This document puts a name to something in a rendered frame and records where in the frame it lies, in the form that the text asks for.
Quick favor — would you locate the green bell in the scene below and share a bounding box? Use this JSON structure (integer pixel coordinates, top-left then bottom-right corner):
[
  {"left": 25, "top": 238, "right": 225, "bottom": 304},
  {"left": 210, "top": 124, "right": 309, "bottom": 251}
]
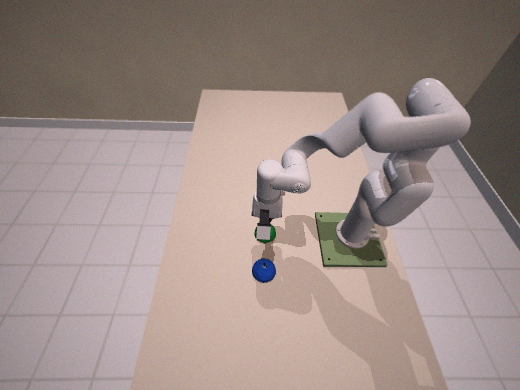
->
[{"left": 254, "top": 224, "right": 276, "bottom": 244}]

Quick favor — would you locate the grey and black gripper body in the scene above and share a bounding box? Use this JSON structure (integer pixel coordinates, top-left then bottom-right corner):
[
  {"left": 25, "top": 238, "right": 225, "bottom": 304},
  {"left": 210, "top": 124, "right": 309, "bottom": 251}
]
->
[{"left": 252, "top": 191, "right": 283, "bottom": 218}]

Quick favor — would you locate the blue bell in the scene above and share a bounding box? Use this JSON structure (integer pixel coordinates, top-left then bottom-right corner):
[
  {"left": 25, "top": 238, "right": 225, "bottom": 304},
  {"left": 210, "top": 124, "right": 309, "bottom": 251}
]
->
[{"left": 252, "top": 258, "right": 276, "bottom": 283}]

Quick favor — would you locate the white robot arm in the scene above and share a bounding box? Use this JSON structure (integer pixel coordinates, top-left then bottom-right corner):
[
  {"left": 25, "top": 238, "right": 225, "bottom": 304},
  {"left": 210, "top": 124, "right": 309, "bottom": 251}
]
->
[{"left": 256, "top": 78, "right": 471, "bottom": 248}]

